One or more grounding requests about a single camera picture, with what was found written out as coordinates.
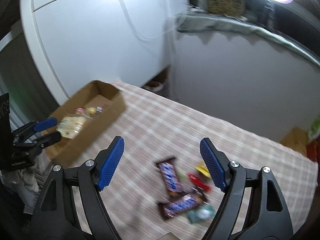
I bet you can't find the woven basket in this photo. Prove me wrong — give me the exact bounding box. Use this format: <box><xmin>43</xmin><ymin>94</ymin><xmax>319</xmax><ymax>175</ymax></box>
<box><xmin>207</xmin><ymin>0</ymin><xmax>246</xmax><ymax>17</ymax></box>

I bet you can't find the grey windowsill cloth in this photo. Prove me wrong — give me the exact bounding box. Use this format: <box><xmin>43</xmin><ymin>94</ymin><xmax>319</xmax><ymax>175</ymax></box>
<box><xmin>176</xmin><ymin>12</ymin><xmax>319</xmax><ymax>67</ymax></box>

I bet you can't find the black camera module left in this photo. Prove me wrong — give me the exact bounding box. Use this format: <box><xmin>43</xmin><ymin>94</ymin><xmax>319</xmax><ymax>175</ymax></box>
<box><xmin>0</xmin><ymin>93</ymin><xmax>11</xmax><ymax>147</ymax></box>

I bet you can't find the checkered pink tablecloth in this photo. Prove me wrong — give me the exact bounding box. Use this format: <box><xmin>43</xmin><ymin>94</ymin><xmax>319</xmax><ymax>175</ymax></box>
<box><xmin>73</xmin><ymin>81</ymin><xmax>318</xmax><ymax>239</ymax></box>

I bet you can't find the green candy wrapper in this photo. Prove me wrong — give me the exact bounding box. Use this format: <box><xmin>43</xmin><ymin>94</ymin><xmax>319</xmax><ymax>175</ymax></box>
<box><xmin>176</xmin><ymin>171</ymin><xmax>188</xmax><ymax>181</ymax></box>

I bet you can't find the red candy wrapper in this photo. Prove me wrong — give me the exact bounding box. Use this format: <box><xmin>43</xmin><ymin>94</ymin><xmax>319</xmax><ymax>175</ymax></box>
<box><xmin>187</xmin><ymin>172</ymin><xmax>212</xmax><ymax>192</ymax></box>

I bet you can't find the white cabinet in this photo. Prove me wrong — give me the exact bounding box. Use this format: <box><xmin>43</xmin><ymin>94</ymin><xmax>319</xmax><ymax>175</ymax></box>
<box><xmin>20</xmin><ymin>0</ymin><xmax>188</xmax><ymax>104</ymax></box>

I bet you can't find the brown cardboard box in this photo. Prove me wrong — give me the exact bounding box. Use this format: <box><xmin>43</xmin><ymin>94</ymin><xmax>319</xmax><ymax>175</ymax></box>
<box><xmin>42</xmin><ymin>80</ymin><xmax>126</xmax><ymax>168</ymax></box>

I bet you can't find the red box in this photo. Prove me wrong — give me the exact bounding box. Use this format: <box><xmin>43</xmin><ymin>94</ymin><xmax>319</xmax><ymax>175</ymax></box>
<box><xmin>306</xmin><ymin>139</ymin><xmax>320</xmax><ymax>163</ymax></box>

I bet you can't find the white cable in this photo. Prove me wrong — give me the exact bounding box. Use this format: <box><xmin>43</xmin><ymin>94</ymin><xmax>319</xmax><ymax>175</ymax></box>
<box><xmin>117</xmin><ymin>0</ymin><xmax>188</xmax><ymax>41</ymax></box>

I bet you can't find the teal candy wrapper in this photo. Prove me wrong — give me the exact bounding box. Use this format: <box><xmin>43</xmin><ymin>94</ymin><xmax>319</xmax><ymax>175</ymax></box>
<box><xmin>187</xmin><ymin>204</ymin><xmax>216</xmax><ymax>224</ymax></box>

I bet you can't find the yellow candy wrapper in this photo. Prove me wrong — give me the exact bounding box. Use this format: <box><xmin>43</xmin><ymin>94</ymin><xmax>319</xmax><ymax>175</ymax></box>
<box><xmin>195</xmin><ymin>161</ymin><xmax>211</xmax><ymax>178</ymax></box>

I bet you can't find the Snickers bar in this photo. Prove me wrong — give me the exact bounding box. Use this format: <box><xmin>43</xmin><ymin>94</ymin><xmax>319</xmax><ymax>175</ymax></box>
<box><xmin>155</xmin><ymin>157</ymin><xmax>184</xmax><ymax>198</ymax></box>
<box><xmin>157</xmin><ymin>191</ymin><xmax>207</xmax><ymax>220</ymax></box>

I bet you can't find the green snack bag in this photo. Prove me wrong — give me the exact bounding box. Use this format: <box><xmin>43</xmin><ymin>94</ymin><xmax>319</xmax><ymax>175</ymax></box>
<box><xmin>308</xmin><ymin>116</ymin><xmax>320</xmax><ymax>141</ymax></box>

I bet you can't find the yellow round candy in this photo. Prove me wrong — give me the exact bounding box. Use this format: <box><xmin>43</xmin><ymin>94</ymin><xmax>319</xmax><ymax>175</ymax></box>
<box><xmin>86</xmin><ymin>107</ymin><xmax>97</xmax><ymax>116</ymax></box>

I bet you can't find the packaged sliced bread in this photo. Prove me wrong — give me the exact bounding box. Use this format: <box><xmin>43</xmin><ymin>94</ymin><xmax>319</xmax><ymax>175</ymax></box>
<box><xmin>56</xmin><ymin>114</ymin><xmax>88</xmax><ymax>139</ymax></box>

